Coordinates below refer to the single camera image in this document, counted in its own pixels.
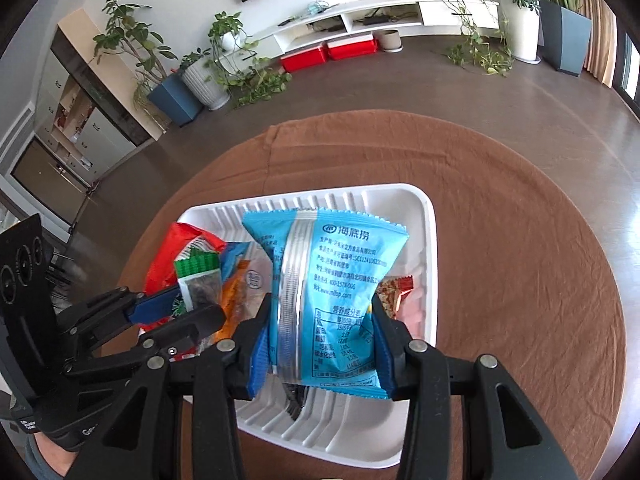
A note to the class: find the light blue snack packet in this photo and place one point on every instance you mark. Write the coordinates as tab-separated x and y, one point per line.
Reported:
330	285

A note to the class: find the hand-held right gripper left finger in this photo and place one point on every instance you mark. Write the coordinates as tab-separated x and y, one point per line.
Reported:
260	360

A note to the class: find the dark blue snack packet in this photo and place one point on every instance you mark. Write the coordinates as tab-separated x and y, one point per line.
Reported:
235	255

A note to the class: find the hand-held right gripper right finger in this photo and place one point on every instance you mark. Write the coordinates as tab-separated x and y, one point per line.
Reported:
384	355

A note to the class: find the white television cabinet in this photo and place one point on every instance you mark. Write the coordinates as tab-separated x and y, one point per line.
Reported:
440	10

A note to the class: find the plant in white ribbed pot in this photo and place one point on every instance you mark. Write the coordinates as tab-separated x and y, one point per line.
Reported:
205	85

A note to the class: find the plant in tall white pot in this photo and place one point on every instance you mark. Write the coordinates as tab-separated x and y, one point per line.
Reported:
520	30

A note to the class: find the white plastic tray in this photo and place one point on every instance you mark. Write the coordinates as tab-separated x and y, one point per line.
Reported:
350	435

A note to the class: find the light blue item on cabinet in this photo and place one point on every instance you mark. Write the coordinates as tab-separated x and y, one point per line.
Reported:
318	7

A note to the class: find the small green snack packet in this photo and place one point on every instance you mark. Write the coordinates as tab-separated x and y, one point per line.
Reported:
197	265

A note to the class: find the large red snack packet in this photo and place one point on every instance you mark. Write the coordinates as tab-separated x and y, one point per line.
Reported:
167	255

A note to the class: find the orange snack packet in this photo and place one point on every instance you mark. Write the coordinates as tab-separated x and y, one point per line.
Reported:
232	300

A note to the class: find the small red gold snack packet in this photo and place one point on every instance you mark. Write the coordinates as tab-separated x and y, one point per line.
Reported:
395	292

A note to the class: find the black window frame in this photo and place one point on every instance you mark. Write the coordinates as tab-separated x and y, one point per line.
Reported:
627	70

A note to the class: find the beige curtain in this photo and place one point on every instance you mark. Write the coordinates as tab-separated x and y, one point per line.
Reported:
602	35

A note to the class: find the person's left forearm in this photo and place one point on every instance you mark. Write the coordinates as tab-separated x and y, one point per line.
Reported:
47	460

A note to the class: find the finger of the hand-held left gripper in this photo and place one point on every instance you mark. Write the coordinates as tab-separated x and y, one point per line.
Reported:
155	305
195	325

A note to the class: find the large plant in grey-blue pot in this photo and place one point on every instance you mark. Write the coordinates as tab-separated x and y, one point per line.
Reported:
565	40

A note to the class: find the tall plant in blue pot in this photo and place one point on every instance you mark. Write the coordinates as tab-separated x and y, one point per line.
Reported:
175	100

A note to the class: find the black gold-print snack packet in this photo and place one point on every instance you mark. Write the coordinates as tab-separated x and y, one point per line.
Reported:
295	400

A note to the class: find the red storage box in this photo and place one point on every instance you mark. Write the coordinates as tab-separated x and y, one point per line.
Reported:
351	47
304	59

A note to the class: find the wood and white wall cabinet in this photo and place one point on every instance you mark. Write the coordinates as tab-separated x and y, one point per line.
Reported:
85	125

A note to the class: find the empty beige flower pot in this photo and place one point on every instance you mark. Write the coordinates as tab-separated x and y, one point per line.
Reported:
388	40

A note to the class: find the black device in cabinet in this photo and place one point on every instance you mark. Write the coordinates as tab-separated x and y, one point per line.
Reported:
376	20

